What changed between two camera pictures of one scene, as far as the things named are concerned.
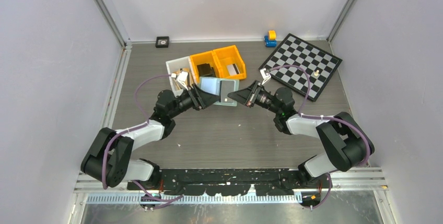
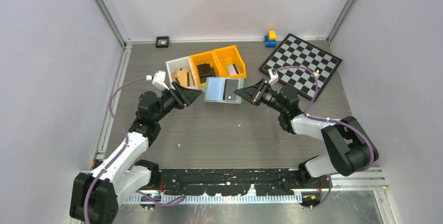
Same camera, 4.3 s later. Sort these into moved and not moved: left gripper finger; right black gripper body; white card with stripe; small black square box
Moved: left gripper finger
Not moved: white card with stripe; small black square box; right black gripper body
